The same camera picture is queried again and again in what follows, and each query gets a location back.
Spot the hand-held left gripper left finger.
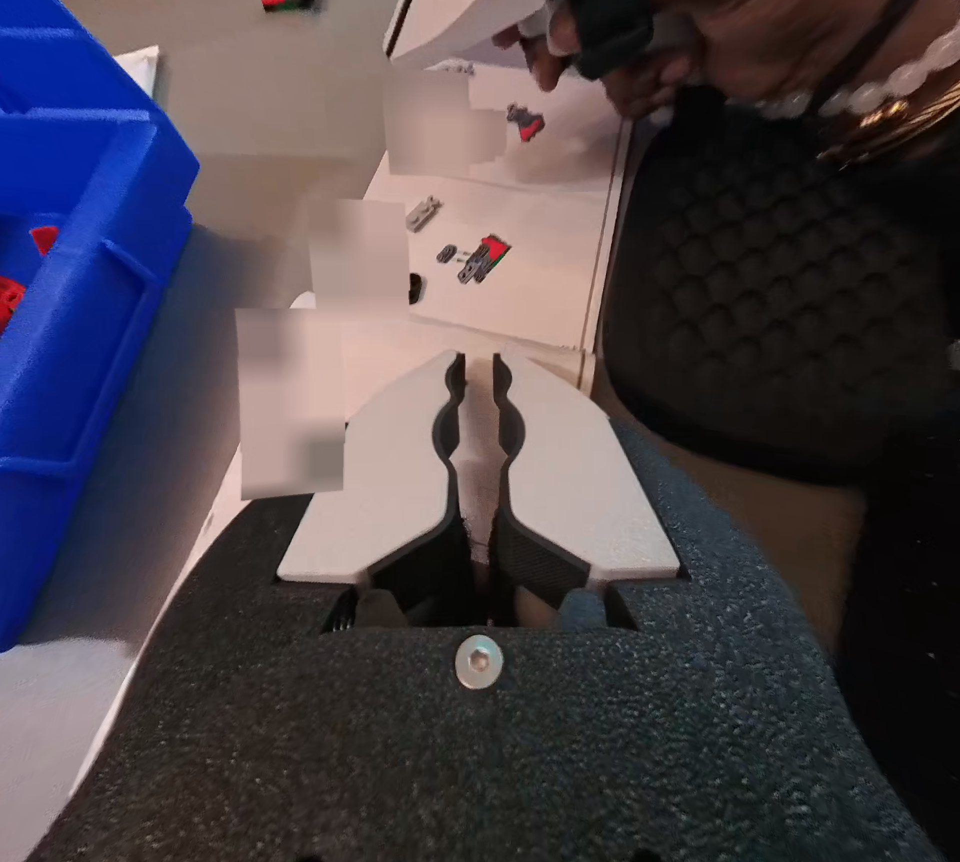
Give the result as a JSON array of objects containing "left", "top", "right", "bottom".
[{"left": 276, "top": 349, "right": 477, "bottom": 616}]

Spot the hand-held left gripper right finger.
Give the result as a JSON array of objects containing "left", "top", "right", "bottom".
[{"left": 489, "top": 350, "right": 681, "bottom": 614}]

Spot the person's right forearm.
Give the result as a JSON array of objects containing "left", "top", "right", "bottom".
[{"left": 916, "top": 0, "right": 960, "bottom": 64}]

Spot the white instruction booklet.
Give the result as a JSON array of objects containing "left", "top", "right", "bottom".
[{"left": 63, "top": 55, "right": 633, "bottom": 811}]

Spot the black quilted cushion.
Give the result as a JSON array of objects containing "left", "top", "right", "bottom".
[{"left": 598, "top": 85, "right": 960, "bottom": 484}]

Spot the blue plastic bin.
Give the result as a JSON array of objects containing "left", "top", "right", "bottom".
[{"left": 0, "top": 0, "right": 202, "bottom": 653}]

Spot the black hair tie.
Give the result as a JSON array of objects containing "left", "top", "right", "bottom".
[{"left": 816, "top": 0, "right": 936, "bottom": 115}]

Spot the white bead bracelet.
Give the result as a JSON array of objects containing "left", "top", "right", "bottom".
[{"left": 750, "top": 28, "right": 960, "bottom": 122}]

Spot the gold bracelet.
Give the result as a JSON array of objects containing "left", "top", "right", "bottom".
[{"left": 816, "top": 82, "right": 960, "bottom": 167}]

